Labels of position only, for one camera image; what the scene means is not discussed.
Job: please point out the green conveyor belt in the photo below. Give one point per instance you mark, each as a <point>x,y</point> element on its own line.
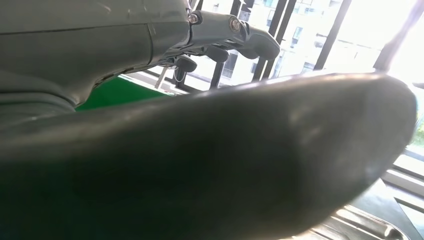
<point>112,94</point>

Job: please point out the dark window frame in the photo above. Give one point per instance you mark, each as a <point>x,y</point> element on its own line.
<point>331,36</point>

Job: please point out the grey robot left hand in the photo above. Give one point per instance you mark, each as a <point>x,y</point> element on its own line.
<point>198,159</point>

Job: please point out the white electronic weighing scale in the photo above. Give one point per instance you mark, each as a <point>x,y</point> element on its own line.
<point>364,227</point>

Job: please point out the silver conveyor frame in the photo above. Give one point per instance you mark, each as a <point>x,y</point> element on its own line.
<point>149,82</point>

